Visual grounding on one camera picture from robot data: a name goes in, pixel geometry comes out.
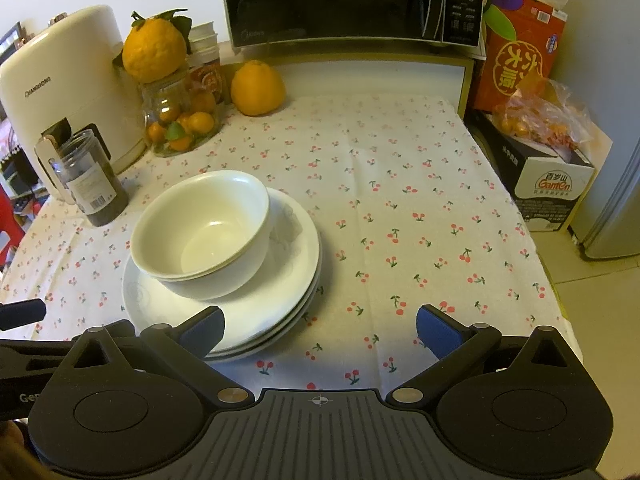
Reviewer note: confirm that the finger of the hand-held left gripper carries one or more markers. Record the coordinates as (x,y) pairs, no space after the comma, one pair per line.
(30,350)
(22,314)

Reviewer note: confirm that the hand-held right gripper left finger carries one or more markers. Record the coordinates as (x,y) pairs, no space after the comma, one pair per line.
(205,330)

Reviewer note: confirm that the black and white cardboard box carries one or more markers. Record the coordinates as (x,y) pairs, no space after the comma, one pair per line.
(550,195)

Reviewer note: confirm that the red object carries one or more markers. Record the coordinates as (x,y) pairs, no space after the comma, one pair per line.
(7,220)

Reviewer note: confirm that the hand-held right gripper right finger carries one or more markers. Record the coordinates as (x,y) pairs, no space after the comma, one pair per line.
(435,332)

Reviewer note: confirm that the large orange with leaves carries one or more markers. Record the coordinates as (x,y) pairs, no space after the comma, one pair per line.
(150,52)

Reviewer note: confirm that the picture frame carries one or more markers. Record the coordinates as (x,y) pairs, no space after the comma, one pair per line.
(12,40)

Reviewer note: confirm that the cream air fryer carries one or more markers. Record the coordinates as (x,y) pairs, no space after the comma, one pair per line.
(65,90)

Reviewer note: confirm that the clear plastic jar dark contents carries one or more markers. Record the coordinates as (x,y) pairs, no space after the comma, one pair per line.
(100,200)

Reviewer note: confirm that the pile of small mandarins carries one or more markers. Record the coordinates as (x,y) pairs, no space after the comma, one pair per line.
(200,122)

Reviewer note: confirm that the grey refrigerator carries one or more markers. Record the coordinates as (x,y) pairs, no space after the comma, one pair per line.
(615,200)

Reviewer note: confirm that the glass jar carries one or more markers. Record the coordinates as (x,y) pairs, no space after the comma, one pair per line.
(160,102)

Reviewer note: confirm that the red label jar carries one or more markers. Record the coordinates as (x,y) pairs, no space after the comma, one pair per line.
(210,80)

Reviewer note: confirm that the large patterned plate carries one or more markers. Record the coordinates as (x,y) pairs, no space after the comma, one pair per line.
(272,295)

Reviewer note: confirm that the cream white bowl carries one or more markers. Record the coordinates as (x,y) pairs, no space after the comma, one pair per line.
(210,225)

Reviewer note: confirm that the cherry print tablecloth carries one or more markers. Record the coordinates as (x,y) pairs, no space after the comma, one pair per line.
(400,185)

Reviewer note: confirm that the black microwave oven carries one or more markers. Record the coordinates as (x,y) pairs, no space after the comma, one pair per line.
(325,0)

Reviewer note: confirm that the red carton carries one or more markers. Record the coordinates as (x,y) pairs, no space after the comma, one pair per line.
(515,70)

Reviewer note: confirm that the plastic bag of oranges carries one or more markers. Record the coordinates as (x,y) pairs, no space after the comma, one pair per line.
(540,115)

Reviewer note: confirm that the plain white plate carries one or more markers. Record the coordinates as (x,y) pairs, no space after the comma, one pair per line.
(287,336)

